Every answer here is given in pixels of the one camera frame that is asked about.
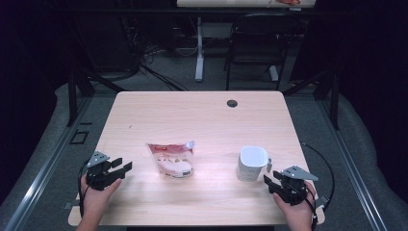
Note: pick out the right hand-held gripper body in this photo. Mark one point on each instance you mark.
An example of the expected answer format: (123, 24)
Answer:
(293, 189)

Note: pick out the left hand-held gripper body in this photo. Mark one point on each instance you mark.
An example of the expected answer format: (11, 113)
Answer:
(96, 174)

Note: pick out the white cup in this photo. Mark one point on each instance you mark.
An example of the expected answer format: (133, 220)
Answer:
(251, 160)

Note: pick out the red and white plastic bag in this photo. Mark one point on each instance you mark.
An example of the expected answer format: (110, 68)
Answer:
(173, 160)

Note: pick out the person's right hand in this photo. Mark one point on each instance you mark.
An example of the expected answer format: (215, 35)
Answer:
(300, 213)

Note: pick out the person's left hand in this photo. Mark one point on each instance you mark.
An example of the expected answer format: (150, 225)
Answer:
(94, 200)

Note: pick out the grey table clamp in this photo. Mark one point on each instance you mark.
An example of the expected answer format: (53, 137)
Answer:
(322, 201)
(71, 205)

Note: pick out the dark curtain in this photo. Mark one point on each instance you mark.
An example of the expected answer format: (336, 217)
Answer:
(25, 96)
(375, 96)

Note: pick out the white-legged desk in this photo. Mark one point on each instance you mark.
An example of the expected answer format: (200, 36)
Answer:
(199, 57)

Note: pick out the black folding chair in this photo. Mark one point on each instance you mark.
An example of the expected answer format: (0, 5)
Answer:
(260, 35)

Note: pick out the orange object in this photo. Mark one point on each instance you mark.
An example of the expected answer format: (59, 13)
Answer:
(288, 2)

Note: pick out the black square floor frame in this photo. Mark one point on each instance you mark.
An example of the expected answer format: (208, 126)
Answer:
(72, 137)

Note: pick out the black metal frame post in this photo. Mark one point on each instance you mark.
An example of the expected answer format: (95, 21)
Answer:
(335, 102)
(72, 99)

